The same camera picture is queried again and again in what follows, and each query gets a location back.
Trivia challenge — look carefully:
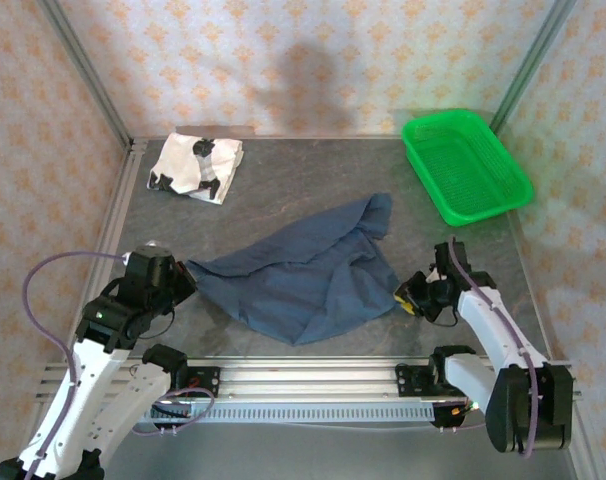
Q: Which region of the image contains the aluminium frame leg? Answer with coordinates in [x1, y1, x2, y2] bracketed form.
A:
[12, 399, 59, 480]
[555, 399, 602, 480]

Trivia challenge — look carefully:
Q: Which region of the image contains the aluminium frame post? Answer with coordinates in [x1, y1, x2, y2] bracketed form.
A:
[490, 0, 579, 134]
[35, 0, 134, 146]

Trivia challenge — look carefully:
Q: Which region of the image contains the aluminium right frame post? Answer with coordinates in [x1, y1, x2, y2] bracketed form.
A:
[490, 0, 579, 134]

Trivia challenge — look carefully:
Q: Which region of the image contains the wide aluminium table side rail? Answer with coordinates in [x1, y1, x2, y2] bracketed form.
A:
[62, 139, 149, 362]

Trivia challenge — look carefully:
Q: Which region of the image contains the green plastic basket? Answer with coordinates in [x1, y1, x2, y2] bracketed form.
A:
[400, 108, 535, 227]

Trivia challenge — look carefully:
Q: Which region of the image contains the aluminium cross rail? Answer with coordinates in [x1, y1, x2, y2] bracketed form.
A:
[35, 359, 582, 402]

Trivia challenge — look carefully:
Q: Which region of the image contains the grey slotted cable duct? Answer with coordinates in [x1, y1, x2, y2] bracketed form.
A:
[132, 403, 437, 424]

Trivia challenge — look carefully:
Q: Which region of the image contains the aluminium left frame post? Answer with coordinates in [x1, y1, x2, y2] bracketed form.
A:
[35, 0, 134, 146]

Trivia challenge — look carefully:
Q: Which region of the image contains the aluminium table back rail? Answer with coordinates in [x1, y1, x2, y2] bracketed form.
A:
[130, 133, 409, 142]

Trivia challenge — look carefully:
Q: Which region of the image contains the dark blue t-shirt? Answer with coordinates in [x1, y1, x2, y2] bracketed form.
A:
[186, 192, 402, 347]

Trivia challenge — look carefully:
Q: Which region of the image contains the white t-shirt with black print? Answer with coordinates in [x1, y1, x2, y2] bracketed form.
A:
[146, 132, 246, 205]

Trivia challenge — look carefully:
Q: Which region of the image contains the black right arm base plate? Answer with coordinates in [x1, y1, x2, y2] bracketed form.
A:
[395, 363, 484, 400]

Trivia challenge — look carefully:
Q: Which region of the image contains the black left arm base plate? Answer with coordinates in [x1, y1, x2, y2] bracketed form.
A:
[172, 366, 222, 400]

